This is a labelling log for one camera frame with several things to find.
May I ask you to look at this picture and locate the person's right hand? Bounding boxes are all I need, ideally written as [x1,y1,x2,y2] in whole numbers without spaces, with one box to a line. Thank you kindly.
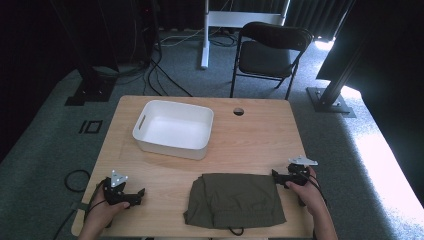
[285,165,326,217]

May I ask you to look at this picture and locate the olive green pants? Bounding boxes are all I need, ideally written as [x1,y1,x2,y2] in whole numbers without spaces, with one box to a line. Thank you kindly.
[183,172,288,237]

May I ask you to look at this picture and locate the white floor cable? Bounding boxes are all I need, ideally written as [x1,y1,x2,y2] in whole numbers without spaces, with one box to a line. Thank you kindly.
[159,27,206,48]

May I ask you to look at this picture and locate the dark curtain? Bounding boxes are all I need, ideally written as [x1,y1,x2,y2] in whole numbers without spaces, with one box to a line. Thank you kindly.
[285,0,355,42]

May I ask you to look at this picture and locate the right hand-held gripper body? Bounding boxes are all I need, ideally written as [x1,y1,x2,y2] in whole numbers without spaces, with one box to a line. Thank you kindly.
[285,155,319,188]

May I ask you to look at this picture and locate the black cable loop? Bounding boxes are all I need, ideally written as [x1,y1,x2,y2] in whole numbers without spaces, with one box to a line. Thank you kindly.
[63,168,92,194]

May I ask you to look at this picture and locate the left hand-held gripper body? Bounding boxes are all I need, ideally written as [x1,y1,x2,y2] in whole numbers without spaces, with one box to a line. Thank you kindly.
[102,169,141,207]

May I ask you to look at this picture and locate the black folding chair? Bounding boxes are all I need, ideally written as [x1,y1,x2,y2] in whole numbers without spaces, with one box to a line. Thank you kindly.
[229,21,315,101]

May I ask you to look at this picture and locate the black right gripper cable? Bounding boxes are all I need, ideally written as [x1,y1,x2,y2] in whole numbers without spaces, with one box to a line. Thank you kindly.
[298,166,328,206]

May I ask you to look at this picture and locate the white metal desk frame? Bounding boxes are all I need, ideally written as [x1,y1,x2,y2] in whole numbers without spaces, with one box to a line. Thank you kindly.
[200,0,292,71]

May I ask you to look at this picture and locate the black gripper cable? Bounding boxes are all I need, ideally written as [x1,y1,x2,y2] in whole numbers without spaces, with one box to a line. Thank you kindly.
[52,179,111,240]
[298,166,328,206]

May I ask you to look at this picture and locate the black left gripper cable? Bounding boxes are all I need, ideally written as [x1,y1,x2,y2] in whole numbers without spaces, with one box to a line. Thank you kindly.
[52,179,111,240]

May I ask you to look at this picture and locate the black stand with square base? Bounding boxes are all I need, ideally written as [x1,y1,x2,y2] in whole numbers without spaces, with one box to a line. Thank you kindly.
[49,0,118,107]

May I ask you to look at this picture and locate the black post with base plate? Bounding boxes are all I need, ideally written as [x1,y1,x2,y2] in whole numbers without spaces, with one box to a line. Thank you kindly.
[306,0,374,119]

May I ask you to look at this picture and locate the person's left hand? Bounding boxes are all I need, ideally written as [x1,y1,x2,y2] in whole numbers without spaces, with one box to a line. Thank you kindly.
[81,189,131,235]

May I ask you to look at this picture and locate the white plastic bin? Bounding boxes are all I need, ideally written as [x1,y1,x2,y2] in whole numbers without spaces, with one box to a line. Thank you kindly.
[132,99,215,161]

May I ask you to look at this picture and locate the black floor cables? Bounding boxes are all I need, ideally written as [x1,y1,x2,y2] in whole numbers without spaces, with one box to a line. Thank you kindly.
[142,29,194,98]

